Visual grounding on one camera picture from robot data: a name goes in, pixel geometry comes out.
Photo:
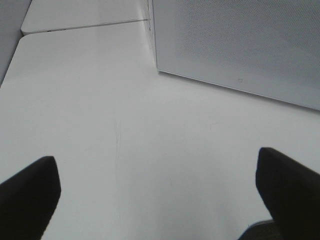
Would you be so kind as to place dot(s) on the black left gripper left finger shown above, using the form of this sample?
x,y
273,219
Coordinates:
x,y
29,199

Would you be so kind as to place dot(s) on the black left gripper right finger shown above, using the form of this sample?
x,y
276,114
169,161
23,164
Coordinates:
x,y
291,193

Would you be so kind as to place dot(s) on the white microwave door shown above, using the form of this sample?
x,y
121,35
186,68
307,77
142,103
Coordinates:
x,y
270,48

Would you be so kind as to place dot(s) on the grey left arm base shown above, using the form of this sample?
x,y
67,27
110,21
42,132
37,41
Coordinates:
x,y
262,230

